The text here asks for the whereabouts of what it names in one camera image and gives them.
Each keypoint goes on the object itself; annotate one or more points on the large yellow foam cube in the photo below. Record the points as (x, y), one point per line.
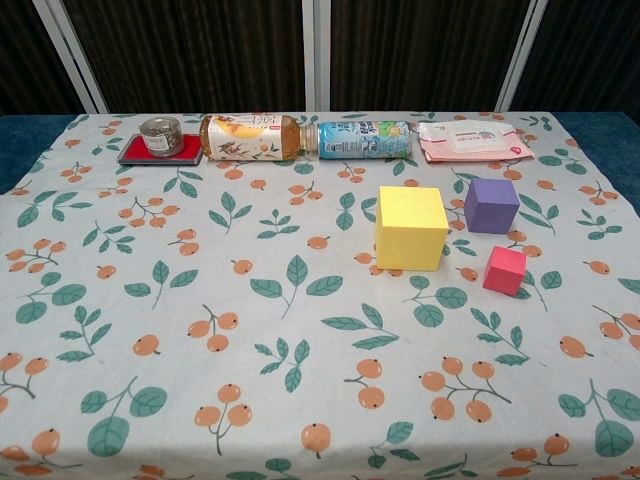
(410, 235)

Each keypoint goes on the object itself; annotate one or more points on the purple block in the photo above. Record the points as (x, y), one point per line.
(490, 210)

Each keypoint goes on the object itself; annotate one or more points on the small red foam cube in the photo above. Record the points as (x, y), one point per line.
(502, 272)

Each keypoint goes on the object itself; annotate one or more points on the light blue drink can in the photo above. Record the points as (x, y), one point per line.
(360, 140)

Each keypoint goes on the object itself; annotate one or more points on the fruit leaf print tablecloth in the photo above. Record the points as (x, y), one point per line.
(300, 350)

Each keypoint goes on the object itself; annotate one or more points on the amber tea bottle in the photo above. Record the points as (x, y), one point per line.
(250, 137)

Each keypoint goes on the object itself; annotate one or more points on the pink wet wipes pack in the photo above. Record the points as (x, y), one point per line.
(470, 142)

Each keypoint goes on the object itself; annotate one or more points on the small silver tin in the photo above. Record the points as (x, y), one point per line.
(160, 137)

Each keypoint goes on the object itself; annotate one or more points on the red box with coin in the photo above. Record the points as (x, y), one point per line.
(131, 151)

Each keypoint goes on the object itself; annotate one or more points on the dark folding screen panel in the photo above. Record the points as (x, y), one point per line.
(20, 50)
(415, 50)
(200, 50)
(590, 50)

